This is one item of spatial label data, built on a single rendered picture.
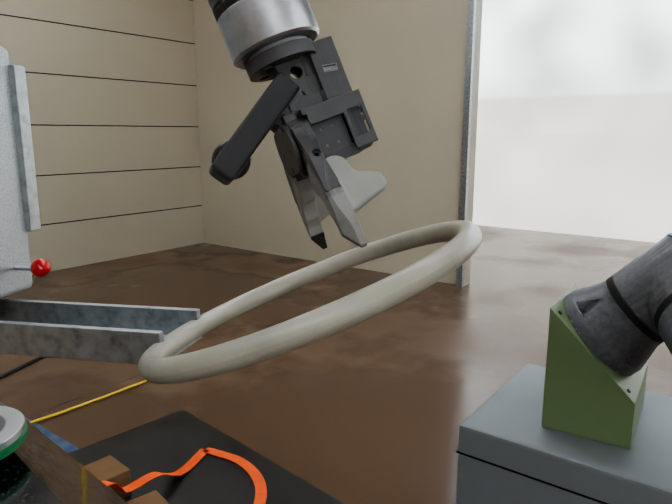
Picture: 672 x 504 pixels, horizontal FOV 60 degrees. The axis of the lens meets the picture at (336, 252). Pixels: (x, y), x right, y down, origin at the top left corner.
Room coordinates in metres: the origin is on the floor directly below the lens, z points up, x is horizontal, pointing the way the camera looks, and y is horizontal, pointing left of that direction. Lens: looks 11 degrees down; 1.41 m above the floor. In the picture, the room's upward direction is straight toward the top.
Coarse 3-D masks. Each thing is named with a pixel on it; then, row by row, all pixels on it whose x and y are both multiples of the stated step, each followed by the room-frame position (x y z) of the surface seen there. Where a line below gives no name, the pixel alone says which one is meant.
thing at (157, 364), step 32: (448, 224) 0.84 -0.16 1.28; (352, 256) 0.99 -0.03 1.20; (448, 256) 0.62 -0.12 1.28; (256, 288) 0.98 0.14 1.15; (288, 288) 0.99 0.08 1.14; (384, 288) 0.57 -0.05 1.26; (416, 288) 0.58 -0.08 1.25; (192, 320) 0.88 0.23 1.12; (224, 320) 0.92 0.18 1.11; (288, 320) 0.56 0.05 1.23; (320, 320) 0.54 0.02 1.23; (352, 320) 0.55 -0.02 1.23; (160, 352) 0.74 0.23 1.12; (192, 352) 0.59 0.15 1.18; (224, 352) 0.55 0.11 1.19; (256, 352) 0.54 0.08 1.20
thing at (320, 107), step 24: (288, 48) 0.56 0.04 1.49; (312, 48) 0.58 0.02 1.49; (264, 72) 0.59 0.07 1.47; (288, 72) 0.58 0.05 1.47; (312, 72) 0.59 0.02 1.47; (336, 72) 0.59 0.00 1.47; (312, 96) 0.58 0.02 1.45; (336, 96) 0.58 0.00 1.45; (360, 96) 0.57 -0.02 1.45; (288, 120) 0.56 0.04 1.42; (312, 120) 0.56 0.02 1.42; (336, 120) 0.57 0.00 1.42; (360, 120) 0.58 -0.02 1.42; (288, 144) 0.56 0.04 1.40; (336, 144) 0.57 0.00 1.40; (360, 144) 0.56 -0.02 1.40; (288, 168) 0.60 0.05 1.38
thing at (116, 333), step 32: (0, 320) 0.98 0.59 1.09; (32, 320) 0.96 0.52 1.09; (64, 320) 0.95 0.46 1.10; (96, 320) 0.93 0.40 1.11; (128, 320) 0.91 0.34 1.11; (160, 320) 0.90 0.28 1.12; (0, 352) 0.85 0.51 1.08; (32, 352) 0.83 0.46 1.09; (64, 352) 0.82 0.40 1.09; (96, 352) 0.80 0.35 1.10; (128, 352) 0.79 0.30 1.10
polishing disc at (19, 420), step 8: (0, 408) 1.04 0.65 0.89; (8, 408) 1.04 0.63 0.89; (0, 416) 1.01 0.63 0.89; (8, 416) 1.01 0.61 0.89; (16, 416) 1.01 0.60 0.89; (0, 424) 0.98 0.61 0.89; (8, 424) 0.98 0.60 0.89; (16, 424) 0.98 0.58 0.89; (24, 424) 0.99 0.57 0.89; (0, 432) 0.95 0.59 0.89; (8, 432) 0.95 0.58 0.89; (16, 432) 0.95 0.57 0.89; (0, 440) 0.92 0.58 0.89; (8, 440) 0.93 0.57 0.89; (0, 448) 0.91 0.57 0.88
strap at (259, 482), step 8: (208, 448) 2.40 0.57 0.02; (200, 456) 2.34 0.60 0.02; (224, 456) 2.34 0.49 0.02; (232, 456) 2.34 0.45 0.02; (192, 464) 2.27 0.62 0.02; (240, 464) 2.27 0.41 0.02; (248, 464) 2.27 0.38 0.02; (152, 472) 2.07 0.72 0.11; (176, 472) 2.19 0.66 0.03; (184, 472) 2.20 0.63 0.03; (248, 472) 2.21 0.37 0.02; (256, 472) 2.21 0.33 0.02; (136, 480) 2.00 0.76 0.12; (144, 480) 2.00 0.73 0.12; (256, 480) 2.15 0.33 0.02; (264, 480) 2.15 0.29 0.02; (112, 488) 1.90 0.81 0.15; (120, 488) 1.89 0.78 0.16; (128, 488) 1.94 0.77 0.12; (136, 488) 1.95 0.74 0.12; (256, 488) 2.10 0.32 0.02; (264, 488) 2.10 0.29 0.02; (256, 496) 2.05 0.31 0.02; (264, 496) 2.05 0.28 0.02
